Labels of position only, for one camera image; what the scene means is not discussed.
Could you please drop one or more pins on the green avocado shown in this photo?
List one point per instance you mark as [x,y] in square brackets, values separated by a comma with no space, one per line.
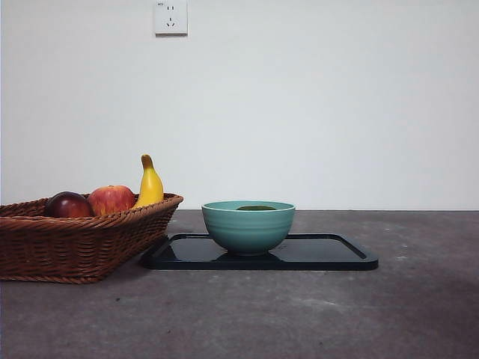
[256,208]

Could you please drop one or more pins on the teal ribbed bowl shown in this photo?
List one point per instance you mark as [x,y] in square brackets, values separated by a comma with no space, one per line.
[247,232]

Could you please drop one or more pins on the yellow banana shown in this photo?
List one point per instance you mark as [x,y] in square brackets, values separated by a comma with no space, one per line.
[151,187]

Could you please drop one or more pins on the black rectangular tray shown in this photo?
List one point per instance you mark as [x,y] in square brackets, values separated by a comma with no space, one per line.
[325,254]

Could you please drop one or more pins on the red yellow apple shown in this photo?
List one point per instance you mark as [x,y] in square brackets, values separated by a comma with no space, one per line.
[110,200]

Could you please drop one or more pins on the dark red plum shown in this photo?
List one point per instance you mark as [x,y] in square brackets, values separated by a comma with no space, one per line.
[69,205]

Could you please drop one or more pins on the brown wicker basket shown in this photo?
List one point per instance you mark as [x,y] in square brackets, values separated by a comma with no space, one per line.
[75,247]

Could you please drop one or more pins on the white wall socket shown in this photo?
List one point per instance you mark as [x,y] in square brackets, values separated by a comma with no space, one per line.
[171,18]

